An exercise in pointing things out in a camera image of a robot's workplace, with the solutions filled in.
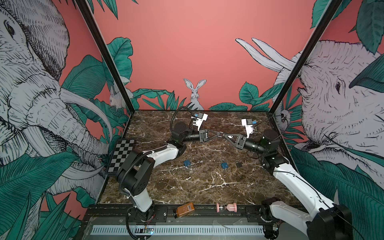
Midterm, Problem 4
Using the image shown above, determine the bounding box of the pink hourglass timer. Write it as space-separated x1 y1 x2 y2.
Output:
216 203 238 213

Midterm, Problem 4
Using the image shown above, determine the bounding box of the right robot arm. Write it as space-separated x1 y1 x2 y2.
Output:
223 129 353 240

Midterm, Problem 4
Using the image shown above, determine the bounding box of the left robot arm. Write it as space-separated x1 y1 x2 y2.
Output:
116 122 222 214

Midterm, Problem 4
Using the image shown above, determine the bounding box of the white perforated rail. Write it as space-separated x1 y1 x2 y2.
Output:
90 225 264 236

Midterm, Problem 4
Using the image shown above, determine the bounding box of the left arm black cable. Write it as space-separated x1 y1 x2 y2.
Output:
169 106 196 136

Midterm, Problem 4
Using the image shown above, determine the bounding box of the blue padlock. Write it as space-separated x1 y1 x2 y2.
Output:
221 163 229 170
184 160 192 168

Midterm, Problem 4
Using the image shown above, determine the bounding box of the checkerboard calibration board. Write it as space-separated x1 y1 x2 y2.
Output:
106 138 136 175

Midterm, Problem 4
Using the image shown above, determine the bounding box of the black base frame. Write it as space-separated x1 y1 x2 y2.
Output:
84 204 278 225

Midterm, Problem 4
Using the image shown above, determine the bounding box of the orange box device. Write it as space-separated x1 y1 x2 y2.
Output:
175 202 195 218

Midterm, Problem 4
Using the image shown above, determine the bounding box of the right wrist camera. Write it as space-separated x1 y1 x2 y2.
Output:
242 119 258 138

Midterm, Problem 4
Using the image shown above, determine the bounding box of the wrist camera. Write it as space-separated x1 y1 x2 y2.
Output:
242 119 258 138
191 113 208 131

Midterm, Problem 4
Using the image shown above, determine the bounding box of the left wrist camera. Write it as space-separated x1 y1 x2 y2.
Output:
191 113 208 131

